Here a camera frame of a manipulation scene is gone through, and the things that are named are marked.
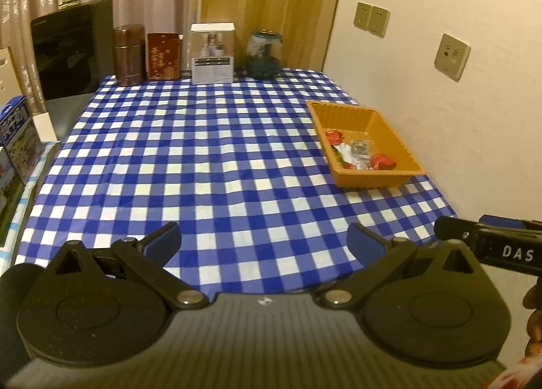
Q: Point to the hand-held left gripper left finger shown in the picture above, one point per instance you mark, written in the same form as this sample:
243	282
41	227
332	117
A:
163	240

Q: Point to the white chair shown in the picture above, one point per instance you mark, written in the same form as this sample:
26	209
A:
8	75

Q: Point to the orange plastic tray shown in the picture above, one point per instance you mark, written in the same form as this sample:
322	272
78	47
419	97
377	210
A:
381	122

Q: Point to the white snack packet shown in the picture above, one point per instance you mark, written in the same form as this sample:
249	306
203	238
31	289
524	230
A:
349	155

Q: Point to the pale blue cloth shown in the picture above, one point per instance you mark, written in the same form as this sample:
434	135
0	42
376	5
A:
25	219

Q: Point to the brown canister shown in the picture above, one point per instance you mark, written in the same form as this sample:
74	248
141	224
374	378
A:
129	54

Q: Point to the grey snack packet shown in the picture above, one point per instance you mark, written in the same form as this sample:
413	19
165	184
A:
360	145

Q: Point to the black screen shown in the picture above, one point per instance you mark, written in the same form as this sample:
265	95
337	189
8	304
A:
70	50

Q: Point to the dark red box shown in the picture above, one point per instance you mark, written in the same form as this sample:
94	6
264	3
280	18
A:
164	56

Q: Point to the glass jar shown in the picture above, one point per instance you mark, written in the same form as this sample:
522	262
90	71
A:
264	54

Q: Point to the white box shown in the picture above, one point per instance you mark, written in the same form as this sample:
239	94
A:
212	54

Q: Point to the round red candy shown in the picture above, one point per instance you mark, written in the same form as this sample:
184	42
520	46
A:
334	135

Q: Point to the blue milk carton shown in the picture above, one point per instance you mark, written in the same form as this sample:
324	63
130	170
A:
8	198
21	139

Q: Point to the wall power socket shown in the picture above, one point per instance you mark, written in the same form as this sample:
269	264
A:
379	21
362	15

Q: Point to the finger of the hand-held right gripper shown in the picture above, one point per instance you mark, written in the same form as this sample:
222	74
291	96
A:
504	220
455	228

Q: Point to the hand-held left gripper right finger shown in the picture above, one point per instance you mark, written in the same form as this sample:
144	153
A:
364	241

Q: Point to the person's right hand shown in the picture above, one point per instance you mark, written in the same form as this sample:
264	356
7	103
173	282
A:
534	321

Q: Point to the large red candy packet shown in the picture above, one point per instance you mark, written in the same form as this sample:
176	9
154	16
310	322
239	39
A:
382	161

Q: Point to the wall data socket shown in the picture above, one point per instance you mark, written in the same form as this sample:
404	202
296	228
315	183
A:
452	57

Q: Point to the blue white checked tablecloth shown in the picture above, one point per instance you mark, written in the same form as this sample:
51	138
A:
190	160

